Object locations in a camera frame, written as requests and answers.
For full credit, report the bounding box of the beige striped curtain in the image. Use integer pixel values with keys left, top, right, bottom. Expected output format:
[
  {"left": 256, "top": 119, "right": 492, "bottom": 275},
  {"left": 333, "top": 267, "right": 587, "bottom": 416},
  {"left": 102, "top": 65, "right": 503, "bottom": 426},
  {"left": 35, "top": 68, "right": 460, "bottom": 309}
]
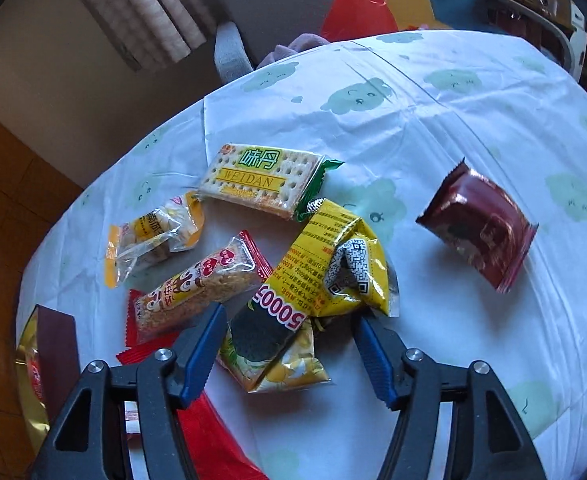
[{"left": 56, "top": 0, "right": 219, "bottom": 71}]

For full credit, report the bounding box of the green white cracker packet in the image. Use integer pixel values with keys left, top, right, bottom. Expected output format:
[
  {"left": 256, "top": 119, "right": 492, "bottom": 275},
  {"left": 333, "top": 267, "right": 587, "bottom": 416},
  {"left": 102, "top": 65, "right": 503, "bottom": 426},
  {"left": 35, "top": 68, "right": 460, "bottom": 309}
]
[{"left": 197, "top": 142, "right": 345, "bottom": 222}]

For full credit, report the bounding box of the gold tin box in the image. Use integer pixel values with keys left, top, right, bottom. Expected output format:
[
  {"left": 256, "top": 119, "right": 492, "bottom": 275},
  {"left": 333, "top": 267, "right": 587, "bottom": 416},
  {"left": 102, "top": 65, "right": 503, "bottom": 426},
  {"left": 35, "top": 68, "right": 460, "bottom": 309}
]
[{"left": 16, "top": 305, "right": 76, "bottom": 461}]

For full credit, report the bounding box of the dark red snack packet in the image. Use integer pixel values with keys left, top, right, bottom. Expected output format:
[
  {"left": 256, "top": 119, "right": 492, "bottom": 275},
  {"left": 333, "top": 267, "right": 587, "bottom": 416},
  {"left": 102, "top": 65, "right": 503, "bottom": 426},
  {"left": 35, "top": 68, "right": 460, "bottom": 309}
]
[{"left": 416, "top": 157, "right": 539, "bottom": 293}]

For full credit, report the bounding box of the plain red snack packet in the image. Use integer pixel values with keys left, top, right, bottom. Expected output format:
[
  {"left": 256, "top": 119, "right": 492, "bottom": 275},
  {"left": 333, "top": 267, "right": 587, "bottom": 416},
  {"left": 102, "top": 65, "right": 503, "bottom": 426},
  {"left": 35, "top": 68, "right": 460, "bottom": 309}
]
[{"left": 116, "top": 347, "right": 269, "bottom": 480}]

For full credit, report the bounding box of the clear yellow snack packet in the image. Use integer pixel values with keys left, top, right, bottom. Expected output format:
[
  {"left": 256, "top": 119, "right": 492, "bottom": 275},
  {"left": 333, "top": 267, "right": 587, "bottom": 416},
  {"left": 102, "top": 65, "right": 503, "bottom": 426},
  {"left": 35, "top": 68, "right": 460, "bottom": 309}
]
[{"left": 104, "top": 195, "right": 206, "bottom": 288}]

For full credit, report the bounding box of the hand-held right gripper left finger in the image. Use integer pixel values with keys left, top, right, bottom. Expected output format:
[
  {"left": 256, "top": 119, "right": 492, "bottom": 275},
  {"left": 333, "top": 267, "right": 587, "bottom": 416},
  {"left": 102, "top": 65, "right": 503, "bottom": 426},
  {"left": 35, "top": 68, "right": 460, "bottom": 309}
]
[{"left": 30, "top": 302, "right": 228, "bottom": 480}]

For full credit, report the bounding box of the white cloud print tablecloth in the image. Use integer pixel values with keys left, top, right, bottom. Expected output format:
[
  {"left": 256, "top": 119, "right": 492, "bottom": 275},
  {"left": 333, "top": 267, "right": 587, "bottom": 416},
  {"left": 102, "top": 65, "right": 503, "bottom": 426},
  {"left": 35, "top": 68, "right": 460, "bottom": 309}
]
[{"left": 16, "top": 30, "right": 587, "bottom": 480}]

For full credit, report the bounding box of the red plastic bag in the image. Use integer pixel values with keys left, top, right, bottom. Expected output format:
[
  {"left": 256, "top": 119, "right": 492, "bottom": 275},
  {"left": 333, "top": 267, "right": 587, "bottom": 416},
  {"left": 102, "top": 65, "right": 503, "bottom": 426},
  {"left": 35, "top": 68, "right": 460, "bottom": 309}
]
[{"left": 321, "top": 0, "right": 399, "bottom": 41}]

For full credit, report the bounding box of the yellow sunflower seed packet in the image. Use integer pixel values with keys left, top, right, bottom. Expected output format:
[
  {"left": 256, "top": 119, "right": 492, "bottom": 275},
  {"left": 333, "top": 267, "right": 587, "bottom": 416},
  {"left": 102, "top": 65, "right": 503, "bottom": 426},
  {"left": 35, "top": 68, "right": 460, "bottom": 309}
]
[{"left": 217, "top": 198, "right": 400, "bottom": 393}]

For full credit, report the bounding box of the clear bag of bread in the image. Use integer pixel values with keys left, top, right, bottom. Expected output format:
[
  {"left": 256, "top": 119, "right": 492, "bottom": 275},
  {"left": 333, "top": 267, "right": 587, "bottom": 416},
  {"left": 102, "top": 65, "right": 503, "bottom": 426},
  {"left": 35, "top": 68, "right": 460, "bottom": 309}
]
[{"left": 126, "top": 230, "right": 274, "bottom": 346}]

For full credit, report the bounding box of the purple cloth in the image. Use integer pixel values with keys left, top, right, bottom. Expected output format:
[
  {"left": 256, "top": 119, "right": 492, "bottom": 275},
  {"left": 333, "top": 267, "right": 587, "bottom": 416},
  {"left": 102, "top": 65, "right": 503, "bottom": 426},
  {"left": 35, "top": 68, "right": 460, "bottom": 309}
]
[{"left": 258, "top": 32, "right": 327, "bottom": 68}]

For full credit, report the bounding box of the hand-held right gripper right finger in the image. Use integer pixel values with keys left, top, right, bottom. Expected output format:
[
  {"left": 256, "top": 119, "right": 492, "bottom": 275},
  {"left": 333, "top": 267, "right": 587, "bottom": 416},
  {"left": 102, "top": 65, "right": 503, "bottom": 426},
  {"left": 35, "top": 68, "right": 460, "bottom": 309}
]
[{"left": 356, "top": 316, "right": 549, "bottom": 480}]

